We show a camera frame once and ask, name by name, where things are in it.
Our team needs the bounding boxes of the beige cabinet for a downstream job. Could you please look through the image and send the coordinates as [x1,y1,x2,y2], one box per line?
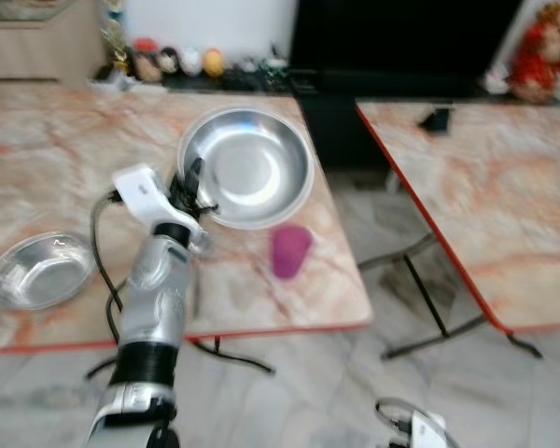
[0,0,108,83]

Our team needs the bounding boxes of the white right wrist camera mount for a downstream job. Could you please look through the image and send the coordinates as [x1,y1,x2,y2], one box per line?
[409,411,449,448]

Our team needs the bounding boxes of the red dressed doll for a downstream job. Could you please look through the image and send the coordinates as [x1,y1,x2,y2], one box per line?
[506,0,560,104]

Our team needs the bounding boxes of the purple plastic cup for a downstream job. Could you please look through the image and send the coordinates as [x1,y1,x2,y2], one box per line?
[270,223,315,282]

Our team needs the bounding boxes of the small steel bowl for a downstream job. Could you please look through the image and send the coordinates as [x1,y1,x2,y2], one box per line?
[0,231,97,312]

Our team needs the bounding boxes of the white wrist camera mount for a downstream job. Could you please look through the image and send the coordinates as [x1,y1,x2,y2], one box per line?
[110,164,204,248]
[409,411,449,448]

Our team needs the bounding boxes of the white round figurine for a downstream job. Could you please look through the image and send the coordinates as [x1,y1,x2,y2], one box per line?
[180,47,204,77]

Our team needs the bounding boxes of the black cabinet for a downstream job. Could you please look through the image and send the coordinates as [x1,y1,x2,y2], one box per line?
[287,0,528,174]

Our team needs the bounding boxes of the large steel bowl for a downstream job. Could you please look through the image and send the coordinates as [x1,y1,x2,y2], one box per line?
[176,106,316,231]

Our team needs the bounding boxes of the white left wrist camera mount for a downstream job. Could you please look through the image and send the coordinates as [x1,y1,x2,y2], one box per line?
[110,164,204,248]

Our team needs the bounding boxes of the black round figurine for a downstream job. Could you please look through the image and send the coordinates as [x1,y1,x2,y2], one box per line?
[158,47,181,77]

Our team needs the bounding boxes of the small black object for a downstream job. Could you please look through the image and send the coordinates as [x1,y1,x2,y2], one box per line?
[420,106,453,133]

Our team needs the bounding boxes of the gold trophy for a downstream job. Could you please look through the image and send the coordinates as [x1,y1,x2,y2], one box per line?
[101,0,133,74]

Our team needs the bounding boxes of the red capped brown figurine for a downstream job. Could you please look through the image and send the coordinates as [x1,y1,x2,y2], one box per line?
[133,37,162,83]

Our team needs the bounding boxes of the marble top folding table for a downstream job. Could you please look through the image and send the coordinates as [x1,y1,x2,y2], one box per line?
[0,79,374,379]
[357,98,560,362]

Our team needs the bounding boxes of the yellow round figurine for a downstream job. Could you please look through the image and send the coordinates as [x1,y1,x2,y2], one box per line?
[203,49,226,77]

